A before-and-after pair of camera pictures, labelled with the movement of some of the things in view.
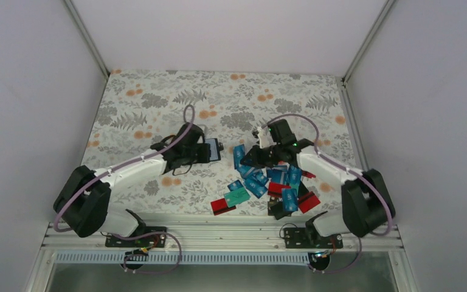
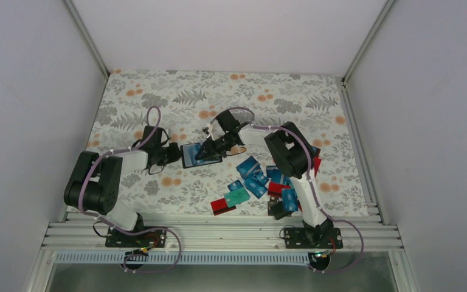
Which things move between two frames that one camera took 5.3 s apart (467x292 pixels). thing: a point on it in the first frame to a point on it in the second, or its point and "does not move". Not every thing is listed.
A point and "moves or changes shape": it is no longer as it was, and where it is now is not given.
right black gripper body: (267, 159) to (225, 144)
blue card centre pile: (276, 174) does not move
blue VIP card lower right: (290, 199) does not move
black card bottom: (275, 208) does not move
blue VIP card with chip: (239, 151) moves or changes shape
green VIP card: (236, 196) does not move
